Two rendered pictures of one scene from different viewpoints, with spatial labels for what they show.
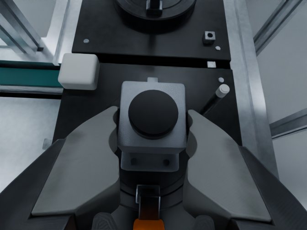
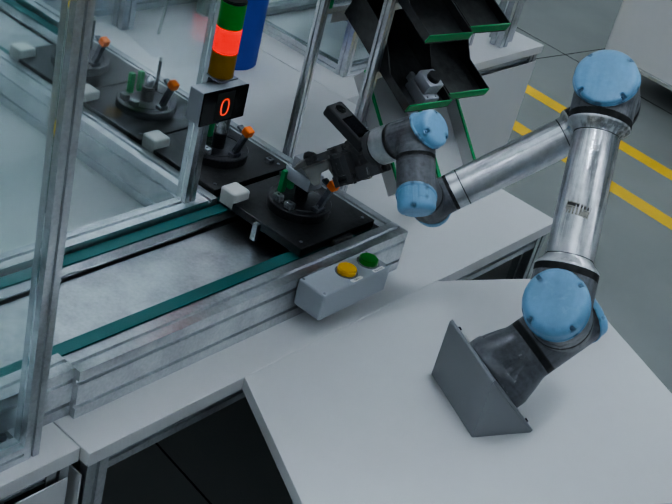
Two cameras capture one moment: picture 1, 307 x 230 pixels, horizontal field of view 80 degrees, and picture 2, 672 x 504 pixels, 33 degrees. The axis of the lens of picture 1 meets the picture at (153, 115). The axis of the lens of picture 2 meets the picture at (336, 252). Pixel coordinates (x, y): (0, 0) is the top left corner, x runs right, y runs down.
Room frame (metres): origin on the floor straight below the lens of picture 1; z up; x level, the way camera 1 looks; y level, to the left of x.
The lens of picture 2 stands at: (-1.38, 1.59, 2.15)
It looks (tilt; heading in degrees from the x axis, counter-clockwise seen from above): 31 degrees down; 309
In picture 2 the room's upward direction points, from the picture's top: 15 degrees clockwise
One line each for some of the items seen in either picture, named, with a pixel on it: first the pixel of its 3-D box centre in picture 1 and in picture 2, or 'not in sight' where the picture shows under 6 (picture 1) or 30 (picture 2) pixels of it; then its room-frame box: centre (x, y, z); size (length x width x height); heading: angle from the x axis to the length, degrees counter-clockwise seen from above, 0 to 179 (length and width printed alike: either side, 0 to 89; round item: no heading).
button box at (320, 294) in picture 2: not in sight; (342, 283); (-0.18, 0.06, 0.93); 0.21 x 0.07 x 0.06; 96
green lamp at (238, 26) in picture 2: not in sight; (232, 13); (0.14, 0.20, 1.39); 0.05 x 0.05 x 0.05
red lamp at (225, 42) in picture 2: not in sight; (227, 38); (0.14, 0.20, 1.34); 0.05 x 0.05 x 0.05
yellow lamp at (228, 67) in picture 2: not in sight; (222, 62); (0.14, 0.20, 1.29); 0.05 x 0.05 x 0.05
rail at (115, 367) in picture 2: not in sight; (254, 303); (-0.14, 0.26, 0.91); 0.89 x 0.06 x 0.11; 96
